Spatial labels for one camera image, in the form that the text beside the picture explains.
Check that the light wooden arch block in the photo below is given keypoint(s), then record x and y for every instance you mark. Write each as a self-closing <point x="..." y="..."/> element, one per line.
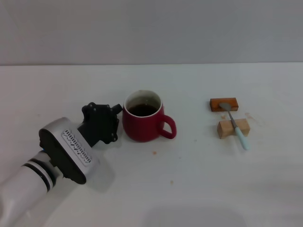
<point x="226" y="128"/>

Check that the dark coffee liquid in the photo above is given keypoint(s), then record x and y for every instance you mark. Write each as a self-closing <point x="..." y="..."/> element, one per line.
<point x="142" y="110"/>

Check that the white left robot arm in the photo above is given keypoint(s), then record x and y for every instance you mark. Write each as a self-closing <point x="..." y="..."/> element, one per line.
<point x="19" y="189"/>

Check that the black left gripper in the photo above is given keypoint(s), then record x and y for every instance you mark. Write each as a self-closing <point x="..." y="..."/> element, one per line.
<point x="101" y="123"/>

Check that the red ceramic mug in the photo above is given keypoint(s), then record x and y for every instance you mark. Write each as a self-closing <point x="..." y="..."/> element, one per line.
<point x="144" y="128"/>

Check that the orange-brown wooden block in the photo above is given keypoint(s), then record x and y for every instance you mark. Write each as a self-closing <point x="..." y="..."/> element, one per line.
<point x="216" y="105"/>

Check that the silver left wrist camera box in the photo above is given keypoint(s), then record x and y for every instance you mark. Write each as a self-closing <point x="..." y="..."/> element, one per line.
<point x="71" y="142"/>

